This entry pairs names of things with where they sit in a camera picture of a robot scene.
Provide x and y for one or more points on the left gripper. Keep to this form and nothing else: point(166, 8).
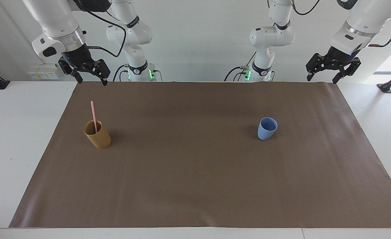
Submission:
point(341, 55)

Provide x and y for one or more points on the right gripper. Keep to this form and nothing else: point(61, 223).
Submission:
point(79, 56)

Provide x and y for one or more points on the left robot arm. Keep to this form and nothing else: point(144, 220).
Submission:
point(364, 20)

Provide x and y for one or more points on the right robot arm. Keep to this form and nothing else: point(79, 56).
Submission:
point(57, 20)

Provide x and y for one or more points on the pink chopstick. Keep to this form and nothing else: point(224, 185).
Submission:
point(93, 116)

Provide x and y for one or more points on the brown cup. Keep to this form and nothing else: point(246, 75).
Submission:
point(97, 134)

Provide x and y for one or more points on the blue cup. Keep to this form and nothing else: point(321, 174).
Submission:
point(267, 129)

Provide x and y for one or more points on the white wall socket box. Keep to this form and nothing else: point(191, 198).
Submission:
point(42, 71)

